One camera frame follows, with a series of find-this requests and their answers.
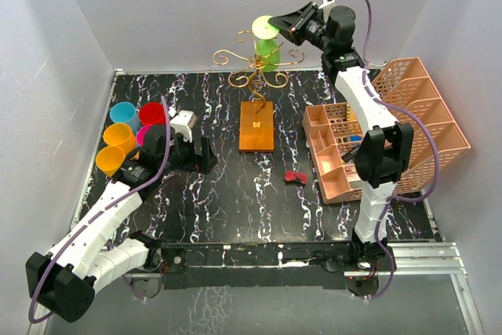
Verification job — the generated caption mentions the pink desk organizer tray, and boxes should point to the pink desk organizer tray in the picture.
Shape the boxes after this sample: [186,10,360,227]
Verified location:
[303,103,362,204]

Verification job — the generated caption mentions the black yellow highlighter marker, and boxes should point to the black yellow highlighter marker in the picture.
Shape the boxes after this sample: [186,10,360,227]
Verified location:
[341,147,359,163]

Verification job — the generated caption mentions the yellow-base orange wine glass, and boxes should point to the yellow-base orange wine glass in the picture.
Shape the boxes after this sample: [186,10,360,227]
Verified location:
[95,146,126,177]

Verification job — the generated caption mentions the yellow-base amber wine glass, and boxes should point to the yellow-base amber wine glass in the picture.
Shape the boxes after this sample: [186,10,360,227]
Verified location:
[103,123,136,155]

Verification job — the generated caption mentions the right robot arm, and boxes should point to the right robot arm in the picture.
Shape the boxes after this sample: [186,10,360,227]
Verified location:
[268,2,414,270]

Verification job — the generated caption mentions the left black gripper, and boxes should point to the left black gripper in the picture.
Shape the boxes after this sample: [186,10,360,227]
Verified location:
[160,132,217,174]

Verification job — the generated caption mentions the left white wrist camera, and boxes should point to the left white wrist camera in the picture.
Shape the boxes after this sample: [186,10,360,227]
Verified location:
[170,110,197,142]

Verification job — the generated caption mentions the red bow hair clip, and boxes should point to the red bow hair clip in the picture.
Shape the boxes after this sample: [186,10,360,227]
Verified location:
[284,170,308,185]

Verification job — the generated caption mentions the gold wire wine glass rack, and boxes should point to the gold wire wine glass rack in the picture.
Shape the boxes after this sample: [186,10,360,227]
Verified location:
[213,31,305,153]

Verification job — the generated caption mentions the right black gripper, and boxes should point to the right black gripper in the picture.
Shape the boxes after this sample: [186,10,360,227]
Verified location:
[269,2,333,53]

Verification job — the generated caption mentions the pink wine glass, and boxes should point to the pink wine glass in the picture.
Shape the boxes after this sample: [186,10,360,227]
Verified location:
[136,125,151,147]

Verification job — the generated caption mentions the green wine glass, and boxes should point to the green wine glass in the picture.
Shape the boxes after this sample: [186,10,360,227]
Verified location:
[252,15,281,72]

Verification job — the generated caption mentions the blue wine glass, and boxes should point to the blue wine glass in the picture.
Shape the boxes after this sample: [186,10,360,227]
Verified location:
[109,101,140,133]

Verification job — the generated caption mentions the pink file rack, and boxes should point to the pink file rack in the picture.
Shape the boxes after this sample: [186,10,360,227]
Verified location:
[372,57,471,194]

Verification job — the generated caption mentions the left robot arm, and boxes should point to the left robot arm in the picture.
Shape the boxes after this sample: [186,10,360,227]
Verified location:
[25,125,217,324]

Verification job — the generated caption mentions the red wine glass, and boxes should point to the red wine glass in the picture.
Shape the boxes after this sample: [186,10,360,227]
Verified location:
[139,102,166,126]

